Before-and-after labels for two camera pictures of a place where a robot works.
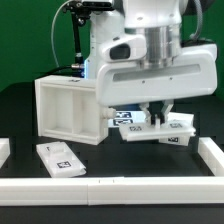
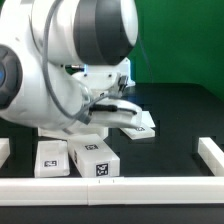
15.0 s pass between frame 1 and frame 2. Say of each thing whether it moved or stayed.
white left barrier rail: stayed
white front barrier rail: stayed
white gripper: moved
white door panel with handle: moved
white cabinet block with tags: moved
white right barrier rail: stayed
